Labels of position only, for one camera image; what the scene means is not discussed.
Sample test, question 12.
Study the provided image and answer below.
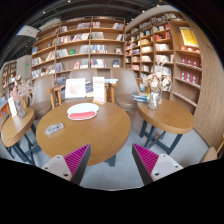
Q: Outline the wooden bookshelf right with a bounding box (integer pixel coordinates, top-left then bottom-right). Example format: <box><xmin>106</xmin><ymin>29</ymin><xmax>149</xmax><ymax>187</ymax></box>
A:
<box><xmin>125</xmin><ymin>11</ymin><xmax>202</xmax><ymax>114</ymax></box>

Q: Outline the white oval mouse pad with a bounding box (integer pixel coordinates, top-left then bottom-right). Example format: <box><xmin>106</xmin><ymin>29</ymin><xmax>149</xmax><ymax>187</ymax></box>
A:
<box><xmin>67</xmin><ymin>103</ymin><xmax>99</xmax><ymax>121</ymax></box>

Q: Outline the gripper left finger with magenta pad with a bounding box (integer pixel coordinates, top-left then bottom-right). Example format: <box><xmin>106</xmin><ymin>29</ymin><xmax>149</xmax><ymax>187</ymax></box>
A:
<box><xmin>42</xmin><ymin>144</ymin><xmax>91</xmax><ymax>185</ymax></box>

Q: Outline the round wooden centre table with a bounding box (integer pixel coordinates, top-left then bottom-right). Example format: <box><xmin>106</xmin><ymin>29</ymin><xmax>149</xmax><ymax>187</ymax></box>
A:
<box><xmin>36</xmin><ymin>101</ymin><xmax>131</xmax><ymax>166</ymax></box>

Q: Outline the beige upholstered right chair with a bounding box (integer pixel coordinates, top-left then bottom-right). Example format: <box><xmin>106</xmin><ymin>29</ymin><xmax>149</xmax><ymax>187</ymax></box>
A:
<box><xmin>111</xmin><ymin>68</ymin><xmax>139</xmax><ymax>111</ymax></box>

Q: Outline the wooden display table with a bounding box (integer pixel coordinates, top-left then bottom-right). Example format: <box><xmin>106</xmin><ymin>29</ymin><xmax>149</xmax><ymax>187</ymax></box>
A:
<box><xmin>47</xmin><ymin>83</ymin><xmax>118</xmax><ymax>108</ymax></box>

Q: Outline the wooden bookshelf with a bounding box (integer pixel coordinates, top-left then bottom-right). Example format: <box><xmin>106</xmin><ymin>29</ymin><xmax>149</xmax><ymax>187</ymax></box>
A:
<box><xmin>125</xmin><ymin>11</ymin><xmax>202</xmax><ymax>114</ymax></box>
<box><xmin>31</xmin><ymin>16</ymin><xmax>126</xmax><ymax>80</ymax></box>

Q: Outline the round wooden left table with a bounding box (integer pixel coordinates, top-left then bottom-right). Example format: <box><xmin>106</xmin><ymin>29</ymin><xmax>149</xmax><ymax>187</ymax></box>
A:
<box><xmin>0</xmin><ymin>106</ymin><xmax>42</xmax><ymax>166</ymax></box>

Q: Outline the stack of books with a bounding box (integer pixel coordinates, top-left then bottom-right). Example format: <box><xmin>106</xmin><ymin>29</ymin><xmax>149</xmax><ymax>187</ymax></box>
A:
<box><xmin>132</xmin><ymin>92</ymin><xmax>148</xmax><ymax>102</ymax></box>

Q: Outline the beige upholstered chair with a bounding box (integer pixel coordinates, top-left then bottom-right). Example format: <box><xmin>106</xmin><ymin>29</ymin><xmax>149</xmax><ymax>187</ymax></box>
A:
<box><xmin>111</xmin><ymin>68</ymin><xmax>139</xmax><ymax>111</ymax></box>
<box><xmin>31</xmin><ymin>74</ymin><xmax>54</xmax><ymax>119</ymax></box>

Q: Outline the white display sign card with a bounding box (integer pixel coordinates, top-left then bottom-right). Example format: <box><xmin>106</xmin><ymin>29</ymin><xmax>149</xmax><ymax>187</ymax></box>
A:
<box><xmin>65</xmin><ymin>78</ymin><xmax>86</xmax><ymax>99</ymax></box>

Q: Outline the glass vase with dried flowers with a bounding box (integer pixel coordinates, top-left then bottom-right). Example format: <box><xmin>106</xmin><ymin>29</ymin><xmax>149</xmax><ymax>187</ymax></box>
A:
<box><xmin>143</xmin><ymin>62</ymin><xmax>172</xmax><ymax>110</ymax></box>

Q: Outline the white and red standing sign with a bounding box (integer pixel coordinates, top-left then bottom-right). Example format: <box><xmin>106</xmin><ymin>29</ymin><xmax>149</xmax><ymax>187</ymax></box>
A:
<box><xmin>93</xmin><ymin>77</ymin><xmax>105</xmax><ymax>104</ymax></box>

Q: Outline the round wooden table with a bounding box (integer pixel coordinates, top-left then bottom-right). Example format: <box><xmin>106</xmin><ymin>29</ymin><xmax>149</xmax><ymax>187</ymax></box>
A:
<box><xmin>36</xmin><ymin>101</ymin><xmax>131</xmax><ymax>166</ymax></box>
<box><xmin>0</xmin><ymin>106</ymin><xmax>42</xmax><ymax>166</ymax></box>
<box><xmin>137</xmin><ymin>99</ymin><xmax>195</xmax><ymax>154</ymax></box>

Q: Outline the beige upholstered left chair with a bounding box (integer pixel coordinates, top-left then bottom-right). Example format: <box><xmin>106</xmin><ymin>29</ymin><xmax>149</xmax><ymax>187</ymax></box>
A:
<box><xmin>31</xmin><ymin>74</ymin><xmax>54</xmax><ymax>119</ymax></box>

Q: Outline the wooden chair edge right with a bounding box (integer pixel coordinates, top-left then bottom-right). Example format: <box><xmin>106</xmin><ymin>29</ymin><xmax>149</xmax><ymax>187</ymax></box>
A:
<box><xmin>201</xmin><ymin>134</ymin><xmax>224</xmax><ymax>163</ymax></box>

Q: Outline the vase with flowers left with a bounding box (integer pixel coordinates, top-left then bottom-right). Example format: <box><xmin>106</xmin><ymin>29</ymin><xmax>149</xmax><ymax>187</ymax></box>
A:
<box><xmin>10</xmin><ymin>80</ymin><xmax>33</xmax><ymax>119</ymax></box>

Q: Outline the round wooden right table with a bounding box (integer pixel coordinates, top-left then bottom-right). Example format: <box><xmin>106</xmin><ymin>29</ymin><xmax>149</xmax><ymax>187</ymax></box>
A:
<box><xmin>137</xmin><ymin>99</ymin><xmax>195</xmax><ymax>154</ymax></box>

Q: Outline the yellow poster book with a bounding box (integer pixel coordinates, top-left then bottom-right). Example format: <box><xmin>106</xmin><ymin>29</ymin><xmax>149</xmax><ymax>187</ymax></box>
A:
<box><xmin>180</xmin><ymin>27</ymin><xmax>198</xmax><ymax>47</ymax></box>

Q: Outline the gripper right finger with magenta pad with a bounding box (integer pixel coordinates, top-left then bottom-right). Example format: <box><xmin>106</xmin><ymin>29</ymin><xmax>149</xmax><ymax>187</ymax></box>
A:
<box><xmin>132</xmin><ymin>143</ymin><xmax>182</xmax><ymax>185</ymax></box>

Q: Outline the small white table sign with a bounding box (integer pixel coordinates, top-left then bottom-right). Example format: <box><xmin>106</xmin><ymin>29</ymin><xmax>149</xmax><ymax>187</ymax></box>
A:
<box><xmin>8</xmin><ymin>97</ymin><xmax>17</xmax><ymax>118</ymax></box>

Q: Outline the wooden bookshelf centre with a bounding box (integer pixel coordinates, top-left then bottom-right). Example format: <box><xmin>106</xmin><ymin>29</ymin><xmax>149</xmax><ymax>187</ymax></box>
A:
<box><xmin>31</xmin><ymin>16</ymin><xmax>126</xmax><ymax>80</ymax></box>

